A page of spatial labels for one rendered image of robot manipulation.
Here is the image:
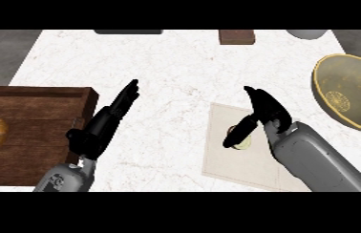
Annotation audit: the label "dark grey flat object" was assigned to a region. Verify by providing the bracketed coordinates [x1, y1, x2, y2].
[93, 29, 165, 35]

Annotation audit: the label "grey round object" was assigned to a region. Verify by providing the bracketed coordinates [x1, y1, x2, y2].
[285, 29, 328, 41]

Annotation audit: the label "beige placemat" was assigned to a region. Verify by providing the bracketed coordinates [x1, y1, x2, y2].
[199, 102, 313, 193]

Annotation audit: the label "yellow bowl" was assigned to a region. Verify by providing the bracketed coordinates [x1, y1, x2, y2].
[310, 53, 361, 131]

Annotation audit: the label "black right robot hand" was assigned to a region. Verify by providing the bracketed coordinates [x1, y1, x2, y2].
[222, 85, 293, 150]

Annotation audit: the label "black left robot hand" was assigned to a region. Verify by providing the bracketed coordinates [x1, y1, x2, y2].
[65, 78, 140, 161]

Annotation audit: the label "brown wooden block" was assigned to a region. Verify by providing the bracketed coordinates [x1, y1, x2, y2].
[217, 30, 256, 46]

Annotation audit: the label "cupcake with pale frosting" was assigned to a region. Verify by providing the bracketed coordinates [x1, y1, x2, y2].
[225, 125, 254, 151]

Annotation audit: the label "brown wooden tray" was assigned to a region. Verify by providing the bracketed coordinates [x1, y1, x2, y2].
[0, 85, 100, 187]

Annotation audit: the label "orange round object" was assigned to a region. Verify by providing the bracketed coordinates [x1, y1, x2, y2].
[0, 117, 10, 146]

